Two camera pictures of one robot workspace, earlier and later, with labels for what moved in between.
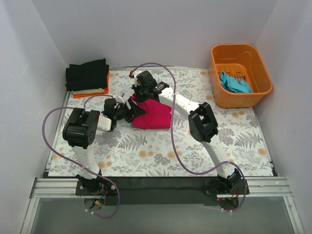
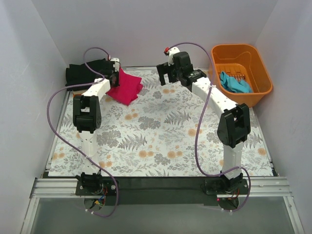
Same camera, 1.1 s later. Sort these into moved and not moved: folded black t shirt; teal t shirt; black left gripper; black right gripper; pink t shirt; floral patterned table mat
Moved: pink t shirt; black left gripper; black right gripper
Not moved: floral patterned table mat; teal t shirt; folded black t shirt
